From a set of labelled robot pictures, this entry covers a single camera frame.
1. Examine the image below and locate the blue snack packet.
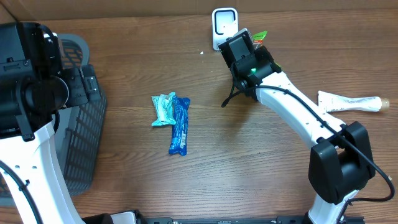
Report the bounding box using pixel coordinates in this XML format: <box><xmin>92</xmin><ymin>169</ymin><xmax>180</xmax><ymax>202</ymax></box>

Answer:
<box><xmin>169</xmin><ymin>96</ymin><xmax>190</xmax><ymax>156</ymax></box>

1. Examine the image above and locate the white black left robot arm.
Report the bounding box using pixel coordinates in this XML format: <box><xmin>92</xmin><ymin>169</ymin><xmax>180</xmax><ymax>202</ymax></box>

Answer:
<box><xmin>1</xmin><ymin>22</ymin><xmax>137</xmax><ymax>223</ymax></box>

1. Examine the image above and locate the grey plastic mesh basket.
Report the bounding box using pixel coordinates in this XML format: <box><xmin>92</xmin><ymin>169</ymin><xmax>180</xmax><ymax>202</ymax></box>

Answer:
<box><xmin>0</xmin><ymin>33</ymin><xmax>108</xmax><ymax>207</ymax></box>

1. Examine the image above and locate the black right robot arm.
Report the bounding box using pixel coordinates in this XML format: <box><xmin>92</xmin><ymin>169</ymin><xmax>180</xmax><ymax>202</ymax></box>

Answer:
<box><xmin>218</xmin><ymin>30</ymin><xmax>376</xmax><ymax>223</ymax></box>

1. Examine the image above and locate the white barcode scanner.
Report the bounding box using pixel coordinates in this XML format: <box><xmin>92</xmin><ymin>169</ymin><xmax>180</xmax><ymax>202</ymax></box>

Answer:
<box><xmin>211</xmin><ymin>7</ymin><xmax>239</xmax><ymax>51</ymax></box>

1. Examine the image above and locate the teal packet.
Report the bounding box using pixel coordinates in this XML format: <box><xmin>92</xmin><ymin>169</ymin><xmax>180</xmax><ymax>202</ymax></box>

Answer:
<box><xmin>151</xmin><ymin>92</ymin><xmax>176</xmax><ymax>126</ymax></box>

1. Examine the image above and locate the white tube gold cap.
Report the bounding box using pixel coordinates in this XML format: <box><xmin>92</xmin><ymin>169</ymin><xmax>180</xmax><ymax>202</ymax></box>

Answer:
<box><xmin>318</xmin><ymin>91</ymin><xmax>390</xmax><ymax>112</ymax></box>

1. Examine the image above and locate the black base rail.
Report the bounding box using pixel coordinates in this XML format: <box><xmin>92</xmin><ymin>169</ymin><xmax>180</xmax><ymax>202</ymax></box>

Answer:
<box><xmin>82</xmin><ymin>210</ymin><xmax>365</xmax><ymax>224</ymax></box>

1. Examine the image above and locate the green snack packet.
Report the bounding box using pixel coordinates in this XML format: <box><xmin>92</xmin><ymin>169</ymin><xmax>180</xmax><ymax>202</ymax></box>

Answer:
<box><xmin>251</xmin><ymin>30</ymin><xmax>282</xmax><ymax>71</ymax></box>

